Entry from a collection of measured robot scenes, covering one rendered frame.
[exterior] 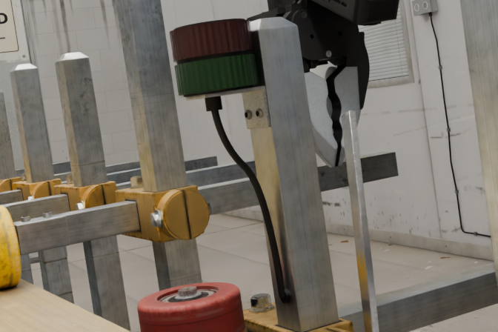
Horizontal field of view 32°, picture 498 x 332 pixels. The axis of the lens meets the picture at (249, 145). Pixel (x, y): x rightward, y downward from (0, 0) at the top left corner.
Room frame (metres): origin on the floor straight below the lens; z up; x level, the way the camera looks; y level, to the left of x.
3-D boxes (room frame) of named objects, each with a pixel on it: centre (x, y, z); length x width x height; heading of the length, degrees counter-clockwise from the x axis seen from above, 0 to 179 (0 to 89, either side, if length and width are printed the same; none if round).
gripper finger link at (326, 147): (0.81, -0.05, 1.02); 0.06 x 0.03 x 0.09; 27
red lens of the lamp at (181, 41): (0.65, 0.02, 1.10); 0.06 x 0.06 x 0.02
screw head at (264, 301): (0.74, 0.01, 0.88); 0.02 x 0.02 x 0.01
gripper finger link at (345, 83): (0.83, -0.08, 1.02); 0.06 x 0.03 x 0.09; 27
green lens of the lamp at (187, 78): (0.65, 0.02, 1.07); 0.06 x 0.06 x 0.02
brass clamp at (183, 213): (0.91, 0.10, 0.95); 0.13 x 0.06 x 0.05; 28
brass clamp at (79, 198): (1.13, 0.22, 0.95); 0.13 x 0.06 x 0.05; 28
